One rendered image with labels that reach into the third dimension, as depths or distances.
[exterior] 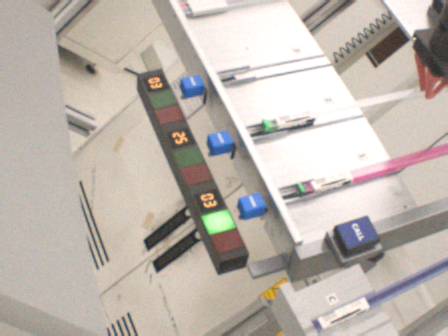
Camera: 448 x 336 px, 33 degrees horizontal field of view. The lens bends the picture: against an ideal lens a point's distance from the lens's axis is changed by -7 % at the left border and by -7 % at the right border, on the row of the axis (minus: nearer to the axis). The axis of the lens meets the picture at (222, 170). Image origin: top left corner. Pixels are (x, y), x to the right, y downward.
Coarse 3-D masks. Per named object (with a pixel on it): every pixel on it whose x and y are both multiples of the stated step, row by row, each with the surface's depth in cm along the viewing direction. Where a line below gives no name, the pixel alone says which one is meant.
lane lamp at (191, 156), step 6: (180, 150) 109; (186, 150) 109; (192, 150) 109; (198, 150) 109; (174, 156) 108; (180, 156) 108; (186, 156) 108; (192, 156) 108; (198, 156) 109; (180, 162) 108; (186, 162) 108; (192, 162) 108; (198, 162) 108; (204, 162) 108; (180, 168) 107
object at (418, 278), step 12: (432, 264) 88; (444, 264) 88; (408, 276) 87; (420, 276) 87; (432, 276) 87; (384, 288) 86; (396, 288) 86; (408, 288) 86; (372, 300) 85; (384, 300) 85
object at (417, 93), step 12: (384, 96) 116; (396, 96) 117; (408, 96) 117; (420, 96) 118; (324, 108) 113; (336, 108) 114; (348, 108) 114; (360, 108) 115; (372, 108) 116; (264, 132) 111
